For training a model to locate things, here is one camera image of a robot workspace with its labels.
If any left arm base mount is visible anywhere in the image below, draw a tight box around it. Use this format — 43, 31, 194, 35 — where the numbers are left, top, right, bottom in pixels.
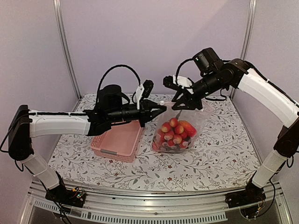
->
45, 178, 86, 208

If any aluminium corner post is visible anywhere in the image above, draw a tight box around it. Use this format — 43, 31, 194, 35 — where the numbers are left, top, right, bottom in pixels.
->
230, 0, 257, 98
53, 0, 82, 99

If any pink plastic basket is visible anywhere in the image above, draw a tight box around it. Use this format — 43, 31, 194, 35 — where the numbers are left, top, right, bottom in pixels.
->
91, 121, 143, 163

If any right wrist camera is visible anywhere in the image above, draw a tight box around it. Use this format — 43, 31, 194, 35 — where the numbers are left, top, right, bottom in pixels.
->
163, 75, 192, 90

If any left black camera cable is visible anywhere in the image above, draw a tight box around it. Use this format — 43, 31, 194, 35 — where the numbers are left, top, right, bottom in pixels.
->
96, 64, 142, 110

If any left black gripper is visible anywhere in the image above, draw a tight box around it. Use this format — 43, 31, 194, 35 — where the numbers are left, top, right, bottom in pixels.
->
107, 100, 167, 127

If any floral table mat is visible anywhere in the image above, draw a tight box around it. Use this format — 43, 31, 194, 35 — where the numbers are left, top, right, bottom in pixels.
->
49, 99, 260, 191

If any aluminium front rail frame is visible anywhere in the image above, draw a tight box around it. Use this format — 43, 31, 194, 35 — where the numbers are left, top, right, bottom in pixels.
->
18, 180, 295, 224

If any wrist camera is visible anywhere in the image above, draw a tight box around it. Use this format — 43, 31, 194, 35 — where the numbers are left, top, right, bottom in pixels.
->
132, 80, 154, 110
163, 75, 192, 90

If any left aluminium corner post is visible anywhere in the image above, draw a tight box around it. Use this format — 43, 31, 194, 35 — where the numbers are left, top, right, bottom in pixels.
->
53, 0, 82, 99

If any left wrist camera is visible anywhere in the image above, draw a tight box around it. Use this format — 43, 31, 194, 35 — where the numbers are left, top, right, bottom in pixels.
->
132, 80, 154, 110

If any red yellow toy fruit bunch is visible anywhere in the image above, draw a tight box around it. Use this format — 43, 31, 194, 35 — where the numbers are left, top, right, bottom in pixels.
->
153, 118, 198, 147

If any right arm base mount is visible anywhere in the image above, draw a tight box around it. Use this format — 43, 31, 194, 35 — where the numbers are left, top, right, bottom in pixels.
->
225, 179, 266, 208

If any clear zip top bag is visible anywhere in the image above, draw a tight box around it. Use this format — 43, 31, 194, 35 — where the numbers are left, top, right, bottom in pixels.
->
152, 102, 214, 153

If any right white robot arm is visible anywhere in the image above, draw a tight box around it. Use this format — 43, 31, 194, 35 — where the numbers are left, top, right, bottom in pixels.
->
168, 48, 299, 203

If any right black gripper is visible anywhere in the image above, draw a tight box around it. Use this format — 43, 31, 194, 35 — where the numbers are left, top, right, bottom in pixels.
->
171, 70, 227, 111

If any right black camera cable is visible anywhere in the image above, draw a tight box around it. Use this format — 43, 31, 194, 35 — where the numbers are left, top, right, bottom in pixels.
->
175, 59, 194, 82

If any dark purple toy eggplant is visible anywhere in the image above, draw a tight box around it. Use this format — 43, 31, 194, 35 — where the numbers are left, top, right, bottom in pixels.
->
158, 142, 189, 153

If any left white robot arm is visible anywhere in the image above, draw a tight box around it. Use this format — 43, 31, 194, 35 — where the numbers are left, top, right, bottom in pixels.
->
7, 84, 166, 203

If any right aluminium corner post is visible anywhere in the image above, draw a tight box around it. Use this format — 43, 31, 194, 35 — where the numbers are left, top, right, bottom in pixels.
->
230, 0, 257, 98

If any black camera cable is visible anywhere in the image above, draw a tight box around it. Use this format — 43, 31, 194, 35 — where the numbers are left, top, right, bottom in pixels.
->
96, 64, 142, 110
175, 59, 194, 82

